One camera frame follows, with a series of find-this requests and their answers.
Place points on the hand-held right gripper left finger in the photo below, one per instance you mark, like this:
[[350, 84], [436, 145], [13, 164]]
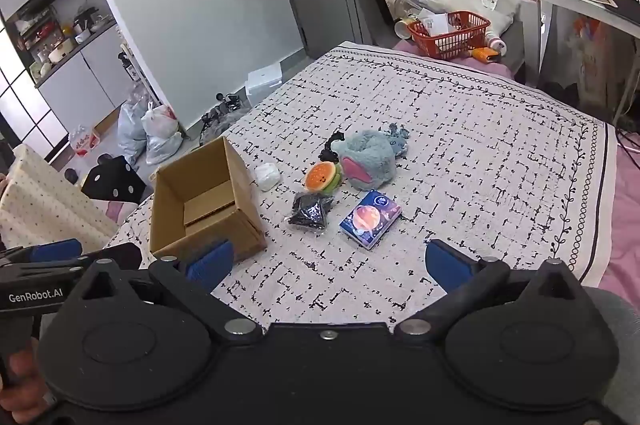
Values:
[[212, 262]]

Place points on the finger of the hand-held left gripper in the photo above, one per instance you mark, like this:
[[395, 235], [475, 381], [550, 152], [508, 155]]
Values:
[[55, 250], [120, 252]]

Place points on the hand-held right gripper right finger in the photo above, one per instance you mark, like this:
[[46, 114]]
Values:
[[450, 267]]

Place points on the brown cardboard box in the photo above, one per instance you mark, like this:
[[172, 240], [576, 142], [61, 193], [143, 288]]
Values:
[[235, 215]]

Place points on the burger plush toy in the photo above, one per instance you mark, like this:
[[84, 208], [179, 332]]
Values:
[[322, 177]]

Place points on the blue plush elephant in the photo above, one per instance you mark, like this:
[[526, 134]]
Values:
[[370, 150]]

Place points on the person's left hand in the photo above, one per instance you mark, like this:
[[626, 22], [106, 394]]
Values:
[[20, 375]]

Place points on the cream dotted cloth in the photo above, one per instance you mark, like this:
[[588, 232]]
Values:
[[45, 200]]

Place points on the black dice stool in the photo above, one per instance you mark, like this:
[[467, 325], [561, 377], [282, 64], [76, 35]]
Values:
[[112, 180]]

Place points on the blue planet print box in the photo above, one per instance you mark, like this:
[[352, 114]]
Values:
[[370, 217]]

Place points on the small white packet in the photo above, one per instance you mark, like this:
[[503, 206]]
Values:
[[266, 176]]

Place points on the black item in clear bag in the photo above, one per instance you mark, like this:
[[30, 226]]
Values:
[[307, 211]]

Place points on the red white package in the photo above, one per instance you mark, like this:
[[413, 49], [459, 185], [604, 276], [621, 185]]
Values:
[[85, 140]]

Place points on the white plastic bag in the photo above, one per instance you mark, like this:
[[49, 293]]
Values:
[[162, 135]]

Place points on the grey plastic bag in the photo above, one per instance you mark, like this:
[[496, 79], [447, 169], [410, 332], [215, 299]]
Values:
[[131, 125]]

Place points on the white black printed blanket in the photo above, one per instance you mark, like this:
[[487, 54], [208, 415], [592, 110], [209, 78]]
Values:
[[450, 130]]

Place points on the black sneaker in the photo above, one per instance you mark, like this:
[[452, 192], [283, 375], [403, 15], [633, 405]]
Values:
[[227, 99], [215, 117]]

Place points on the black plush toy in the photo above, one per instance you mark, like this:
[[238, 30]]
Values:
[[330, 150]]

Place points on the white kitchen cabinet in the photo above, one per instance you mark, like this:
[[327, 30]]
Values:
[[75, 65]]

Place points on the white flat box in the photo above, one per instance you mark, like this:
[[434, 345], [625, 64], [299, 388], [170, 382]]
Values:
[[264, 82]]

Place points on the orange bottle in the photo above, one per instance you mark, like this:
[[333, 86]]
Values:
[[486, 55]]

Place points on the red plastic basket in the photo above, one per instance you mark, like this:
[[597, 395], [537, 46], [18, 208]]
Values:
[[450, 40]]

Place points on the white pink bottle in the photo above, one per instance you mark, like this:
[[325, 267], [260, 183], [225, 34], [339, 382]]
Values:
[[495, 41]]

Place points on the paper cup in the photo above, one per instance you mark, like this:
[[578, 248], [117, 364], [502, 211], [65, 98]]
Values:
[[404, 27]]

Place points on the white printed bag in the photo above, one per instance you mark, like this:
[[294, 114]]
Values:
[[595, 60]]

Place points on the clear bottle white cap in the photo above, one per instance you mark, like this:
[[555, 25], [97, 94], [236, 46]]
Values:
[[415, 0]]

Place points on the white desk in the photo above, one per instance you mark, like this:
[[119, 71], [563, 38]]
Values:
[[565, 0]]

